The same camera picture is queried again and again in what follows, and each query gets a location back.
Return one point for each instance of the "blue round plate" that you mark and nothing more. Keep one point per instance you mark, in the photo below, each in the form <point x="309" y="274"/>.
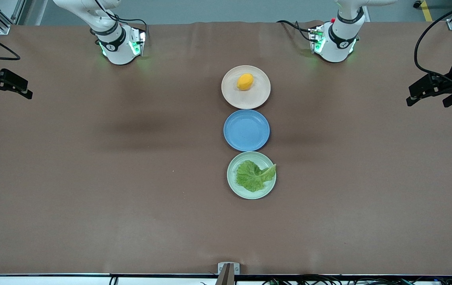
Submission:
<point x="246" y="130"/>

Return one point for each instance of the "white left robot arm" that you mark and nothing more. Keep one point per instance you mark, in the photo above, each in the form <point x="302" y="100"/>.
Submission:
<point x="336" y="43"/>

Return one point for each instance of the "beige round plate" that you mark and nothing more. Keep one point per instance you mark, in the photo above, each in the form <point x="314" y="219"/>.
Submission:
<point x="233" y="97"/>

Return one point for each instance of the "yellow lemon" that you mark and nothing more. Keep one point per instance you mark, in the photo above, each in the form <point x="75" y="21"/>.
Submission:
<point x="245" y="82"/>

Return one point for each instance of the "green lettuce leaf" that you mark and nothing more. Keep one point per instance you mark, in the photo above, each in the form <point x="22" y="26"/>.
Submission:
<point x="253" y="178"/>

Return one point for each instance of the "light green round plate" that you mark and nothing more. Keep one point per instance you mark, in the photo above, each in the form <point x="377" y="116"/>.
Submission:
<point x="249" y="156"/>

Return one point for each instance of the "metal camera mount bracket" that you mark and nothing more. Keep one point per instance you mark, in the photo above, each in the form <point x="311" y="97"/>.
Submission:
<point x="228" y="273"/>

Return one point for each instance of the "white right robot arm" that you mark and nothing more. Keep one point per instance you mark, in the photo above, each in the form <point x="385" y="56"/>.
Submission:
<point x="117" y="47"/>

